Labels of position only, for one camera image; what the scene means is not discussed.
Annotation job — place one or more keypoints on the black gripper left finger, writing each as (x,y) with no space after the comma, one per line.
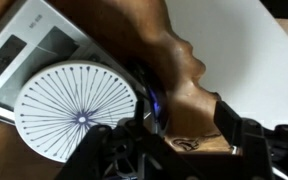
(139,112)

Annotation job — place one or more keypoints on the blue lens glasses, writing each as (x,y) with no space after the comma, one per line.
(155,93)

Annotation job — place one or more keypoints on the silver kitchen scale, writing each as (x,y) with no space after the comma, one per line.
(56,82)

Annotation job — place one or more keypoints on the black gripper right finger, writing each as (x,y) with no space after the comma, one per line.
(228,122)

